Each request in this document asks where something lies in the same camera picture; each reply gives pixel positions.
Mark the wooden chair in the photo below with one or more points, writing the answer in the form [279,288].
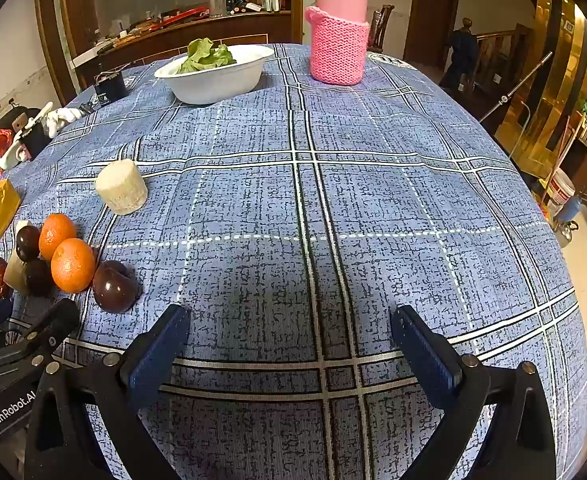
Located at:
[381,25]

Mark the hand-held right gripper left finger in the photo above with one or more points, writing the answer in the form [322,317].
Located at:
[157,360]

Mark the green lettuce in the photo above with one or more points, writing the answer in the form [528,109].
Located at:
[203,57]

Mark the small black box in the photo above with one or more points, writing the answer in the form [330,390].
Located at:
[109,89]

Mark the pink flask with knitted sleeve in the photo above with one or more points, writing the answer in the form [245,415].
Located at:
[337,45]

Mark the white bucket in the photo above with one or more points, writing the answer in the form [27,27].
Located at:
[561,192]

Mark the metal pole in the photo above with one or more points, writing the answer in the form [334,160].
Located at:
[516,87]

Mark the blue plaid tablecloth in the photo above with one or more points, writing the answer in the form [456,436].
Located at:
[373,210]

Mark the blue bucket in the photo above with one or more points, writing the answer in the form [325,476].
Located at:
[572,209]

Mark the dark purple plum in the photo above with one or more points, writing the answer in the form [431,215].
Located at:
[38,277]
[116,286]
[27,242]

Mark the white glove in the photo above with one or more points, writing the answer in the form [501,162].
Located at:
[63,119]

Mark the glass jar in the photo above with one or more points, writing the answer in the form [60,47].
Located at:
[216,1]

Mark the orange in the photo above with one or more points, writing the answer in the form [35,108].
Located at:
[73,265]
[57,232]

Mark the wooden counter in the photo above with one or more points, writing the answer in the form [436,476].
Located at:
[198,27]

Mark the wooden door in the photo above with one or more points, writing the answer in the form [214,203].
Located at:
[431,15]

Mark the white bowl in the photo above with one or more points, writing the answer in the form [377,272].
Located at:
[213,85]

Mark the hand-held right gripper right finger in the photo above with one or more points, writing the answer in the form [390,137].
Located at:
[423,357]

